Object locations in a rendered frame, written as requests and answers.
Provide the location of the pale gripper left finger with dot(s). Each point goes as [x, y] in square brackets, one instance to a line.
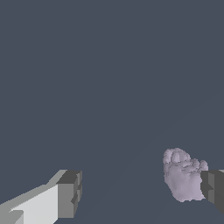
[43, 201]

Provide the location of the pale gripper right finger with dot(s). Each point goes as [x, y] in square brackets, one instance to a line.
[215, 186]

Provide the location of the lumpy pale lilac object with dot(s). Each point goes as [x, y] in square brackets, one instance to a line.
[182, 175]

